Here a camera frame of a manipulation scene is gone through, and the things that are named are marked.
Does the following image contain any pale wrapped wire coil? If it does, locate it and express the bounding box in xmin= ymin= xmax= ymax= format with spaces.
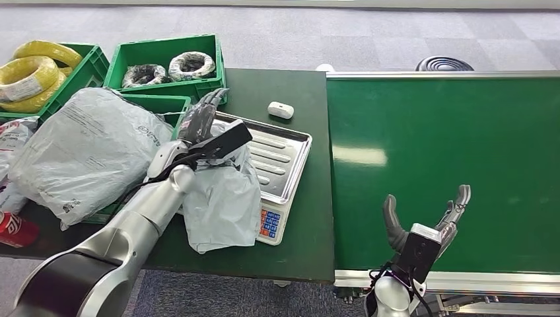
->
xmin=168 ymin=52 xmax=217 ymax=83

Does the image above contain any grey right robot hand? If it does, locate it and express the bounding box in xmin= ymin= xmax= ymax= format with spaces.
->
xmin=382 ymin=184 xmax=472 ymax=258

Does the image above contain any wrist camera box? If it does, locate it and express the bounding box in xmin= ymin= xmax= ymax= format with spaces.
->
xmin=199 ymin=119 xmax=254 ymax=161
xmin=396 ymin=223 xmax=442 ymax=285

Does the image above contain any black ribbed round object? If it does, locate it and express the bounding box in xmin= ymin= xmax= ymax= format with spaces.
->
xmin=415 ymin=55 xmax=475 ymax=72

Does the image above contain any large grey plastic mailer package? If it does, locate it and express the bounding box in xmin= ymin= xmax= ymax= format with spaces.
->
xmin=9 ymin=87 xmax=175 ymax=231

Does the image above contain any steel scale tray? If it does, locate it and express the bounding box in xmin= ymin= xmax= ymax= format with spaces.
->
xmin=209 ymin=111 xmax=313 ymax=205

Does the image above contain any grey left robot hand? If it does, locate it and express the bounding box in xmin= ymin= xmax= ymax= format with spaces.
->
xmin=177 ymin=87 xmax=230 ymax=145

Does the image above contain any green crate with yellow coils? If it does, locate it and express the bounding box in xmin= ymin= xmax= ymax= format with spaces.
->
xmin=0 ymin=42 xmax=110 ymax=123

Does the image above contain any small grey plastic mailer package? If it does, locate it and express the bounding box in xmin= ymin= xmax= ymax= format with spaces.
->
xmin=182 ymin=120 xmax=262 ymax=255

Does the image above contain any green crate with black coils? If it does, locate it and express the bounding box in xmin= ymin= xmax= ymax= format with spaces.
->
xmin=103 ymin=34 xmax=227 ymax=105

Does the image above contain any aluminium conveyor frame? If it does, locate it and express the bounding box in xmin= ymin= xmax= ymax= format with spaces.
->
xmin=326 ymin=71 xmax=560 ymax=316

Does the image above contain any green conveyor belt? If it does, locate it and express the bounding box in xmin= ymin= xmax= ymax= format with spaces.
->
xmin=326 ymin=77 xmax=560 ymax=274

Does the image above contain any small white rounded case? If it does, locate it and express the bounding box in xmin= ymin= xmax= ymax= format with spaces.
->
xmin=267 ymin=101 xmax=295 ymax=120

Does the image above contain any yellow wire coil with label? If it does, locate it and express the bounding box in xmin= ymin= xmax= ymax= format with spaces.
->
xmin=0 ymin=55 xmax=60 ymax=104

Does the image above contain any red drink can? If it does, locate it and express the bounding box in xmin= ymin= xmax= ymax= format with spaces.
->
xmin=0 ymin=212 xmax=40 ymax=248

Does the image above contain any white electronic scale body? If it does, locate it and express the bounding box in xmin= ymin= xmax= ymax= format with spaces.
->
xmin=256 ymin=194 xmax=292 ymax=246

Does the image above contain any green crate holding large package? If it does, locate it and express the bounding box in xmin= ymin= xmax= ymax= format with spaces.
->
xmin=83 ymin=92 xmax=192 ymax=225

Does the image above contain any white printed plastic bag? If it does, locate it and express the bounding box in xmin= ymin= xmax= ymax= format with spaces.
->
xmin=0 ymin=177 xmax=29 ymax=215
xmin=0 ymin=116 xmax=40 ymax=176

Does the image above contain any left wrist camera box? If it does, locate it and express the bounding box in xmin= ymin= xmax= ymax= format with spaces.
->
xmin=199 ymin=119 xmax=254 ymax=161

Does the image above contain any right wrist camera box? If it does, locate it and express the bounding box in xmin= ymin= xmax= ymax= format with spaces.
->
xmin=396 ymin=223 xmax=442 ymax=285

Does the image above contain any dark wrapped wire coil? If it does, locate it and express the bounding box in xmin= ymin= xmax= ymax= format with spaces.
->
xmin=122 ymin=63 xmax=170 ymax=88

